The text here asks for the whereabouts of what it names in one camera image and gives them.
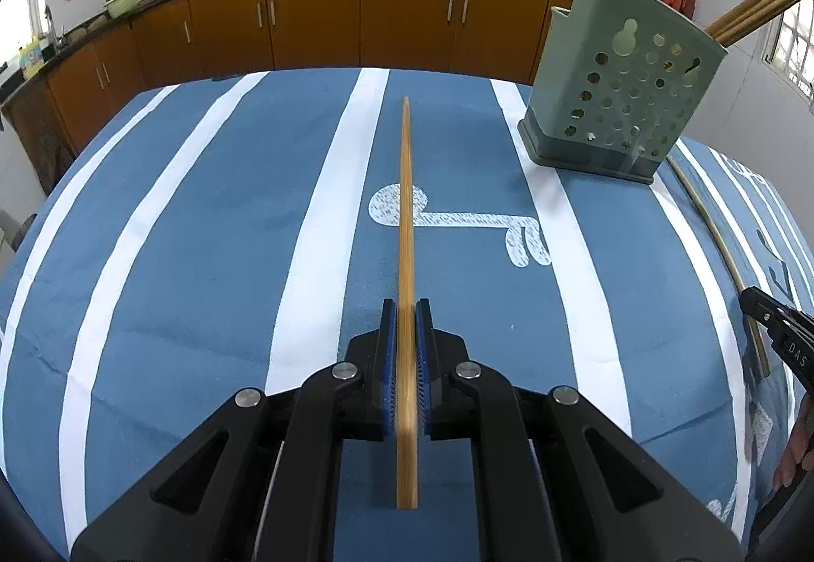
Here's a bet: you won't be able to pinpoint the person's right hand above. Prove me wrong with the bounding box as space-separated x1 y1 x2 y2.
772 420 814 490

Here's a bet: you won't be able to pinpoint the yellow and blue packet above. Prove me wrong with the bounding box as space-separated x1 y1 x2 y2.
16 43 45 80

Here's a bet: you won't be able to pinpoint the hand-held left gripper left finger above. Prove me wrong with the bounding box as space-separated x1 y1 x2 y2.
70 299 399 562

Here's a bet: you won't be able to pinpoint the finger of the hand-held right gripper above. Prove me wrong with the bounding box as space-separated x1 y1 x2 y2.
739 285 814 394

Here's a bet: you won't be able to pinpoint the window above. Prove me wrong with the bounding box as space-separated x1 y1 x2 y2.
760 0 814 111

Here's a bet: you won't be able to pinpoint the brown lower kitchen cabinets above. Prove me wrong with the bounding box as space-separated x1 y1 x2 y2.
0 0 576 194

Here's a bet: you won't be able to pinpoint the blue striped tablecloth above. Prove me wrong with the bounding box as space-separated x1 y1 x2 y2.
0 67 814 562

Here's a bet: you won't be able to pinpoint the green perforated utensil holder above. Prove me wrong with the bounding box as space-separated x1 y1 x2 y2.
516 0 729 185

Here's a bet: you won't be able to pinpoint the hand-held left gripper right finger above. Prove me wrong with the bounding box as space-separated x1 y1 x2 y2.
415 298 744 562

